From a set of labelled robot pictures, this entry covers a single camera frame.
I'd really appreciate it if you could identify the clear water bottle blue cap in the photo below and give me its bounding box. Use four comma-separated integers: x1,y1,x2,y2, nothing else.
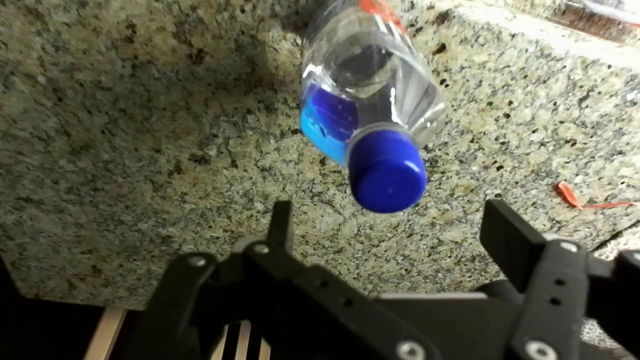
296,0,447,216

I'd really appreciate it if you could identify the orange red plastic scrap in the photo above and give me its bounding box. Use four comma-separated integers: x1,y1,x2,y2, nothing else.
553,179,636,214

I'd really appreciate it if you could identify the narrow wooden chair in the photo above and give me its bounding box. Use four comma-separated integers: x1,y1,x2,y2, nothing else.
81,307,273,360

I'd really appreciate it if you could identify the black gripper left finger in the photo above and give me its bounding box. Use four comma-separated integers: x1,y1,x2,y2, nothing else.
122,198,441,360

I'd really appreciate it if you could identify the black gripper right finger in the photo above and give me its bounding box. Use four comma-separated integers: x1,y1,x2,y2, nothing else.
477,198,640,360

